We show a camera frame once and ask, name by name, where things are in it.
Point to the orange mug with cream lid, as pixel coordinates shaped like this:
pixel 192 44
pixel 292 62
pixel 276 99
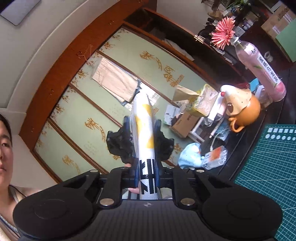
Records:
pixel 242 109

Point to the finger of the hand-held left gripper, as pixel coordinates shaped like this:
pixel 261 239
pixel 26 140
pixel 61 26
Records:
pixel 120 143
pixel 165 146

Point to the person's torso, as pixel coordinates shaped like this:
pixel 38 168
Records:
pixel 7 204

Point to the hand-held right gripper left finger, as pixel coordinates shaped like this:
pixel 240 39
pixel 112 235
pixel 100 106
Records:
pixel 136 176

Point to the pink artificial flower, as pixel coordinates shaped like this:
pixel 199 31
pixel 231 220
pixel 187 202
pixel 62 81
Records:
pixel 223 32

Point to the white pipe frame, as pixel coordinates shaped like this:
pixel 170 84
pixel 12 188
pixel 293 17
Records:
pixel 196 132

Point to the green cutting mat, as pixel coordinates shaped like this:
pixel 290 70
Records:
pixel 272 173

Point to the clear case with orange label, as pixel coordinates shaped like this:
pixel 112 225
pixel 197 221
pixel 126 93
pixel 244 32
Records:
pixel 214 158

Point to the green board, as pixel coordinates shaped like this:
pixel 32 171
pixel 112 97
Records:
pixel 289 39

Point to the white air conditioner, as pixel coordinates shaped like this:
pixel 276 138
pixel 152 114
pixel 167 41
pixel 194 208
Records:
pixel 18 9

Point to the flattened cardboard boxes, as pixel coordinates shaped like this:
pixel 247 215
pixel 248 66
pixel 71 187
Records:
pixel 277 20

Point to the person's face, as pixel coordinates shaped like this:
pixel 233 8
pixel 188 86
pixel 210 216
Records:
pixel 4 148

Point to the stack of books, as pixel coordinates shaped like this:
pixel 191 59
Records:
pixel 223 129

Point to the small white box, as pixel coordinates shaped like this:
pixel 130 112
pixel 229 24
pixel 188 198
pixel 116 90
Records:
pixel 216 109

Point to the white ceramic cup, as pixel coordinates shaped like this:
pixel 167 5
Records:
pixel 268 56

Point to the pink drink bottle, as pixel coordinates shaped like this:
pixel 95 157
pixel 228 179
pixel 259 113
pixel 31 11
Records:
pixel 261 69

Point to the yellow green tissue box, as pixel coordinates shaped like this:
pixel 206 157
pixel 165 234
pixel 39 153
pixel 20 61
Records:
pixel 205 102

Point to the brown cardboard box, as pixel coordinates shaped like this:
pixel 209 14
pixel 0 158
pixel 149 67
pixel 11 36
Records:
pixel 185 122

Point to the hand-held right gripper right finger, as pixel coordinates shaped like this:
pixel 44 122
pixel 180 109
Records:
pixel 157 179

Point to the dark wooden door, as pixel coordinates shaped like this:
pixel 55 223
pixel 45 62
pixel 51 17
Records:
pixel 175 30

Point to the white and yellow shopping bag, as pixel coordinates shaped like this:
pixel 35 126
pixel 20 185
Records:
pixel 143 129

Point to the blue card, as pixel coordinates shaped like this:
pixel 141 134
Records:
pixel 254 83

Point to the person's left hand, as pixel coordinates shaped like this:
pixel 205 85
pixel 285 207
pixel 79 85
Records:
pixel 134 190

